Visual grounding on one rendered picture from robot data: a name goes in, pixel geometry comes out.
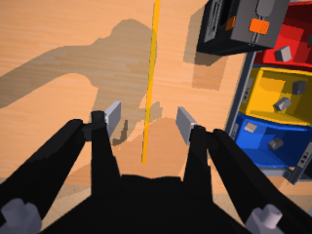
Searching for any red open bin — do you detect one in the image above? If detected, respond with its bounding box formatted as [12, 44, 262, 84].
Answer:
[253, 1, 312, 71]

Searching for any grey metal shelf rack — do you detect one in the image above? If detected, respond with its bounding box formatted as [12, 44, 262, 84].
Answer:
[224, 52, 312, 185]

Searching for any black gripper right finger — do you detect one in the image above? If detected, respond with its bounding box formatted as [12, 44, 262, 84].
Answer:
[175, 106, 312, 234]

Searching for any blue bin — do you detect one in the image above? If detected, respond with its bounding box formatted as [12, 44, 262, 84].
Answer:
[231, 114, 312, 168]

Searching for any yellow open bin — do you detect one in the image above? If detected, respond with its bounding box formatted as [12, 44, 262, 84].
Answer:
[239, 67, 312, 126]

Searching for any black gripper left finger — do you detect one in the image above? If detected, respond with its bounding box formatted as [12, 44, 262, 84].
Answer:
[0, 101, 134, 234]

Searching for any orange bar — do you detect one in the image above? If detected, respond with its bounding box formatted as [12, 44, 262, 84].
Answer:
[142, 0, 160, 165]

